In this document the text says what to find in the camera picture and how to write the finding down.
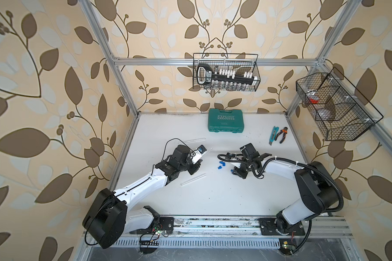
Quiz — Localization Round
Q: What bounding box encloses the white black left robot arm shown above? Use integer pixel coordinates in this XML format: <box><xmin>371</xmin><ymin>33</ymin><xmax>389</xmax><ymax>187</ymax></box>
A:
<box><xmin>82</xmin><ymin>145</ymin><xmax>207</xmax><ymax>249</ymax></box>

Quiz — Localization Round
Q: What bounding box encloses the red item in basket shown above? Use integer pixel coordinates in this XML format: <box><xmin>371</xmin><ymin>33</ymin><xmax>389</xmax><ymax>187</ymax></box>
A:
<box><xmin>304</xmin><ymin>91</ymin><xmax>321</xmax><ymax>105</ymax></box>

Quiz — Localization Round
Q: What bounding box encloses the black wire basket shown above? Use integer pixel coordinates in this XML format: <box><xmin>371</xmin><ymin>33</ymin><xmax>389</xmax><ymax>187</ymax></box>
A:
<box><xmin>193</xmin><ymin>52</ymin><xmax>261</xmax><ymax>92</ymax></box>
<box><xmin>296</xmin><ymin>67</ymin><xmax>383</xmax><ymax>141</ymax></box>

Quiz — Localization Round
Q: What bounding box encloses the socket set on holder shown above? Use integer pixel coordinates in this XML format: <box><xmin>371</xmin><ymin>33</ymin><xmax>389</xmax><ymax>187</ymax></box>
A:
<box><xmin>195</xmin><ymin>64</ymin><xmax>261</xmax><ymax>85</ymax></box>

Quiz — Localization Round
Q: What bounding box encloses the black wire basket right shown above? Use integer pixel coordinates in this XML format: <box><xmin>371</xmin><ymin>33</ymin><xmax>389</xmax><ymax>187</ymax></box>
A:
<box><xmin>296</xmin><ymin>67</ymin><xmax>383</xmax><ymax>141</ymax></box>

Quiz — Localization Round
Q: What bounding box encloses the teal utility knife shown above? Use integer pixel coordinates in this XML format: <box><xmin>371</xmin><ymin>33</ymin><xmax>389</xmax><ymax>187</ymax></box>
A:
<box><xmin>269</xmin><ymin>126</ymin><xmax>279</xmax><ymax>145</ymax></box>

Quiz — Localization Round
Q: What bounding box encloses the green plastic tool case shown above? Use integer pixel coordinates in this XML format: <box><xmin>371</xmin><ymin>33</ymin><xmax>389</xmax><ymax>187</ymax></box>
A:
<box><xmin>208</xmin><ymin>109</ymin><xmax>245</xmax><ymax>133</ymax></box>

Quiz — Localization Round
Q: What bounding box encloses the aluminium frame post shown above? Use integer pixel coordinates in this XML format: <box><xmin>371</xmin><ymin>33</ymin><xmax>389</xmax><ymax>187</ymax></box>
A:
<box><xmin>285</xmin><ymin>0</ymin><xmax>362</xmax><ymax>118</ymax></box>

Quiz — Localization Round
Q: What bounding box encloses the black wire basket back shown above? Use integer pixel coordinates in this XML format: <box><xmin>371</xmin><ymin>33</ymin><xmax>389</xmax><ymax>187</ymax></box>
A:
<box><xmin>193</xmin><ymin>52</ymin><xmax>261</xmax><ymax>92</ymax></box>

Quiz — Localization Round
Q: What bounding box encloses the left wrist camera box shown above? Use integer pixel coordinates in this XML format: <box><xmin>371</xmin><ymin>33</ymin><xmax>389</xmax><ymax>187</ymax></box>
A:
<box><xmin>191</xmin><ymin>145</ymin><xmax>207</xmax><ymax>164</ymax></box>

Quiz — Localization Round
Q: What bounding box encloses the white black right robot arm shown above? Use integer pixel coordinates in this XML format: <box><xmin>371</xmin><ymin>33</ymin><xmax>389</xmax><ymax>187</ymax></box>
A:
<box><xmin>222</xmin><ymin>144</ymin><xmax>344</xmax><ymax>236</ymax></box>

